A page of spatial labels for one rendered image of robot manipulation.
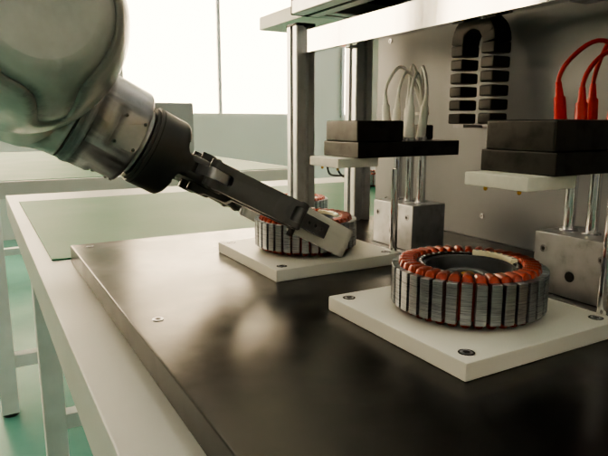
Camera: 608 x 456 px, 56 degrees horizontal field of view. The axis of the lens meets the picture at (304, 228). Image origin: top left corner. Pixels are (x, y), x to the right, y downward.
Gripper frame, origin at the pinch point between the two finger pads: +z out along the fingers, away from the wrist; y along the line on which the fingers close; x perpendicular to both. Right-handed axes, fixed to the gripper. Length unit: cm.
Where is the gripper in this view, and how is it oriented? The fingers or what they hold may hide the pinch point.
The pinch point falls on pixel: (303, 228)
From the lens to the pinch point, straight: 63.1
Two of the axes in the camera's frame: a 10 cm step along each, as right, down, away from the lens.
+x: 4.2, -9.1, 0.8
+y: 5.0, 1.6, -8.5
